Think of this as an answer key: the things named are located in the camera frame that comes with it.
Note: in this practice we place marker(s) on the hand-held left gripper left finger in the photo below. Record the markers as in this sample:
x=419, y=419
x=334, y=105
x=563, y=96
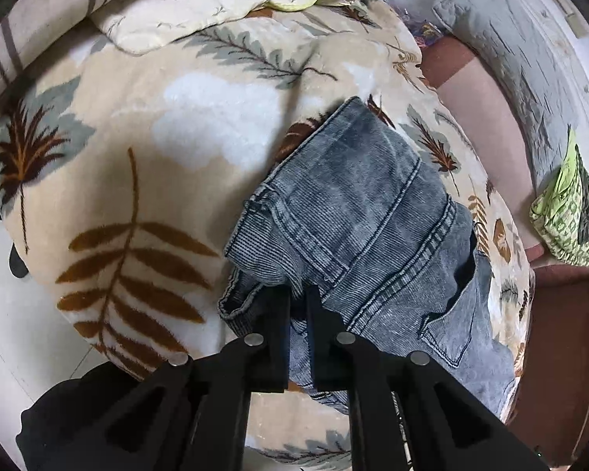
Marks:
x=275, y=353

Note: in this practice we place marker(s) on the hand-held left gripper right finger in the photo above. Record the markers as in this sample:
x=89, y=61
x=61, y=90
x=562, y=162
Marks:
x=326, y=358

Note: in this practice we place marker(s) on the grey-blue denim pants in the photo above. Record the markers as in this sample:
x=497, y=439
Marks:
x=363, y=206

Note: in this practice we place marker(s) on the leaf print fleece blanket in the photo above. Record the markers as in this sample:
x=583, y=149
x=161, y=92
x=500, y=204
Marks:
x=152, y=181

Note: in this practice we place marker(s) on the green patterned folded quilt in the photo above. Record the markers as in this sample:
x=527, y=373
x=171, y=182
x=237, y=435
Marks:
x=564, y=216

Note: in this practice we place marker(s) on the colourful plastic bag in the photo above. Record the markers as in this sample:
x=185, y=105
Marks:
x=422, y=24

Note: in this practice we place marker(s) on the cream quilt with sprig print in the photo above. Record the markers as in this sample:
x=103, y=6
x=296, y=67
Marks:
x=201, y=0

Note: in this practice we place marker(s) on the grey quilted blanket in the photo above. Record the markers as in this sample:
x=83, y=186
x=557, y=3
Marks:
x=510, y=44

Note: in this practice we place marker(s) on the striped beige folded blanket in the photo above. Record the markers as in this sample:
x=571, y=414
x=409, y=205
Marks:
x=44, y=14

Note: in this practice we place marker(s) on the white wall socket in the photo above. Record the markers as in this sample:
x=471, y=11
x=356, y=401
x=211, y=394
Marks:
x=569, y=14

